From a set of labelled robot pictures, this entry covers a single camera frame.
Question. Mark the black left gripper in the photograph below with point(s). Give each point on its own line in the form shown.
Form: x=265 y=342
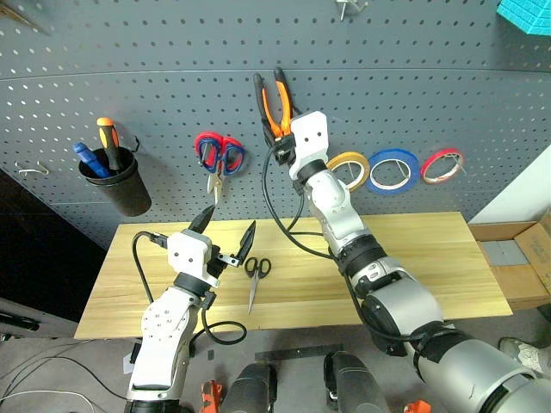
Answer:
x=217 y=262

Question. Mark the orange black clamp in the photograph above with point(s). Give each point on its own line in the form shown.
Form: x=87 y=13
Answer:
x=211 y=398

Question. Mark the orange black pliers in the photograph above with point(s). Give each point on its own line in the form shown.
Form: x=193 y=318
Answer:
x=282 y=107

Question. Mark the black cup holder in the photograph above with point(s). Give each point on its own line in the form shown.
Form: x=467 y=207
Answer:
x=122 y=189

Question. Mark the yellow tape roll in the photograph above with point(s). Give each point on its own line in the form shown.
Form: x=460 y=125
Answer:
x=363 y=170

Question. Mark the dark rounded shape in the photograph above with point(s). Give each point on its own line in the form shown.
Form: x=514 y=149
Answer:
x=249 y=389
x=357 y=383

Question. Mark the red tape roll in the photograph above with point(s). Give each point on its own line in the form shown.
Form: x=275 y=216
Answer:
x=430 y=165

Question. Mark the grey pegboard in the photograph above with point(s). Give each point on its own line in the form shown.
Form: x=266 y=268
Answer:
x=172 y=64

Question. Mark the black scissors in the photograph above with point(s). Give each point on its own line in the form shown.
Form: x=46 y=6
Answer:
x=254 y=275

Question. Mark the blue tape roll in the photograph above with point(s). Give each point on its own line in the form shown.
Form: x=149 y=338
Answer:
x=389 y=155

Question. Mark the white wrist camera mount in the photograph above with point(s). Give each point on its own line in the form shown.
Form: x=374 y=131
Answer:
x=189 y=254
x=309 y=139

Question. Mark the white panel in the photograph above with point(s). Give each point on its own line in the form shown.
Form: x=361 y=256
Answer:
x=516 y=193

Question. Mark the metal pegboard hook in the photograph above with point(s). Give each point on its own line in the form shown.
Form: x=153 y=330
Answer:
x=30 y=171
x=344 y=6

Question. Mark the grey shoe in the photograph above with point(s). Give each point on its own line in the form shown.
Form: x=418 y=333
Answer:
x=523 y=353

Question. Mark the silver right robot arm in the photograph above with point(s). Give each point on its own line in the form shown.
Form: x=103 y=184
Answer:
x=387 y=297

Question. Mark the cardboard box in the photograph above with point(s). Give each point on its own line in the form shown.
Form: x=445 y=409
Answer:
x=523 y=284

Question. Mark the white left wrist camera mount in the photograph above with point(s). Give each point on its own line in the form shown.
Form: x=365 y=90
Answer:
x=189 y=254

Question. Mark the red blue scissors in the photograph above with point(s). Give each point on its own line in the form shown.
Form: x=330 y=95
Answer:
x=215 y=155

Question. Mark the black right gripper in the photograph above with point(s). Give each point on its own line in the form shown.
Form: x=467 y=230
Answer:
x=284 y=148

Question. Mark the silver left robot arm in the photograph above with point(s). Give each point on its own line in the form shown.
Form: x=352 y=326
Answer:
x=161 y=344

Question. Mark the orange black screwdriver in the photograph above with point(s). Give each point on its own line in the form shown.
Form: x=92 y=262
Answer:
x=109 y=142

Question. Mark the teal foam block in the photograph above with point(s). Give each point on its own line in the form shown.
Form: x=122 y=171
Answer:
x=527 y=15

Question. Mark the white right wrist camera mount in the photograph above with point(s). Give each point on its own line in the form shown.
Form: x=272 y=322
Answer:
x=309 y=139

